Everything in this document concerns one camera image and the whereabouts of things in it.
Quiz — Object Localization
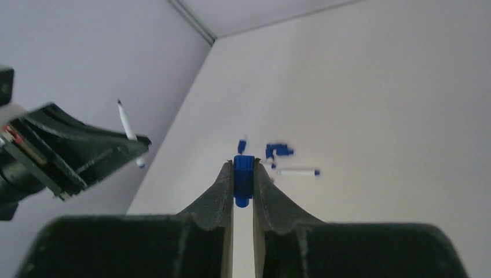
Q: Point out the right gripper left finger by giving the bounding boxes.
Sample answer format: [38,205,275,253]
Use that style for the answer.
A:
[178,160,234,231]

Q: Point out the white marker pen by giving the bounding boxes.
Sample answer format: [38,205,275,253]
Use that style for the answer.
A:
[277,169,320,177]
[261,160,277,169]
[117,99,146,169]

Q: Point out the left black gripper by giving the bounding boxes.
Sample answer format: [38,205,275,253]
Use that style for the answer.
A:
[1,103,152,202]

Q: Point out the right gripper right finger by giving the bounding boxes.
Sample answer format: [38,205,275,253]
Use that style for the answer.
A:
[253,158,324,234]

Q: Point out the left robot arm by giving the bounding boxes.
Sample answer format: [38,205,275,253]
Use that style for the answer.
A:
[1,65,151,221]

